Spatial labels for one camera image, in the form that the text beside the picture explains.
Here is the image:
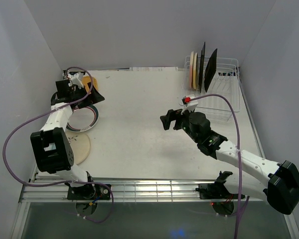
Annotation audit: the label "green rimmed white plate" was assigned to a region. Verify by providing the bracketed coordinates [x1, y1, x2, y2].
[66, 105, 99, 133]

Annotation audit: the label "yellow cream round plate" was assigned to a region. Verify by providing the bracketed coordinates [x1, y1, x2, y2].
[192, 53, 198, 90]

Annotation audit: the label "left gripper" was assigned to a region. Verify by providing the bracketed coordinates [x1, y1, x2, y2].
[70, 82, 104, 109]

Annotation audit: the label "pink cream round plate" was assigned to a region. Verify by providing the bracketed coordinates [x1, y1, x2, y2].
[188, 51, 194, 89]

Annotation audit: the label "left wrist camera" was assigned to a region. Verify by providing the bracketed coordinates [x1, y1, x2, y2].
[66, 72, 84, 89]

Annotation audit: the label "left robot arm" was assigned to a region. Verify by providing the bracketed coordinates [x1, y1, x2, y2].
[30, 77, 105, 199]

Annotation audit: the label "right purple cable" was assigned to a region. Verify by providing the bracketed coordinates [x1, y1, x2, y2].
[189, 94, 250, 239]

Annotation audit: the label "paper sheets at back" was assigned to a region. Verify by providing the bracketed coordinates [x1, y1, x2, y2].
[129, 66, 178, 72]

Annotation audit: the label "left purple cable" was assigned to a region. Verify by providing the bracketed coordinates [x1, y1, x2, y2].
[2, 66, 115, 224]

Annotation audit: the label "purple cable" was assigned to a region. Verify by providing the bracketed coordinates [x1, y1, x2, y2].
[189, 94, 250, 239]
[2, 66, 115, 224]

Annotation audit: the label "orange woven square plate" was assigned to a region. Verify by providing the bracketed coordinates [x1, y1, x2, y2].
[82, 76, 99, 92]

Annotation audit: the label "aluminium frame rail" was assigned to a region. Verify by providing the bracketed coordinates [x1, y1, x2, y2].
[19, 180, 238, 203]

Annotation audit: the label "cream floral square plate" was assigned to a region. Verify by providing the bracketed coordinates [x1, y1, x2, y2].
[198, 42, 206, 93]

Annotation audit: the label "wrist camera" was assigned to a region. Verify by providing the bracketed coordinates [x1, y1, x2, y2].
[181, 94, 198, 114]
[66, 72, 84, 89]

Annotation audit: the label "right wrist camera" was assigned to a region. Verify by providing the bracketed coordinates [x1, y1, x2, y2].
[181, 94, 198, 114]

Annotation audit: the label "white wire dish rack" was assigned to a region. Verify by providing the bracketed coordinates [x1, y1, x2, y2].
[180, 56, 241, 121]

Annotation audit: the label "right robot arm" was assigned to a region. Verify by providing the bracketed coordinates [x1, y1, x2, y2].
[160, 109, 299, 215]

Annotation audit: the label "blue cream round plate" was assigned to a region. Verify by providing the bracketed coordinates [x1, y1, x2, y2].
[65, 131, 91, 165]

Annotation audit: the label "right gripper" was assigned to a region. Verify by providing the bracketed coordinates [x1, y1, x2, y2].
[160, 106, 200, 143]

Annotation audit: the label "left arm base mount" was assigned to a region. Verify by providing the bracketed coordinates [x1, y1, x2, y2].
[66, 184, 111, 201]

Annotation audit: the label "black floral square plate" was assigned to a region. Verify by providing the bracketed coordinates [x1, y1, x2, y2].
[204, 48, 218, 93]

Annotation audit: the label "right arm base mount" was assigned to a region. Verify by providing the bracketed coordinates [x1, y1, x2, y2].
[195, 171, 238, 200]

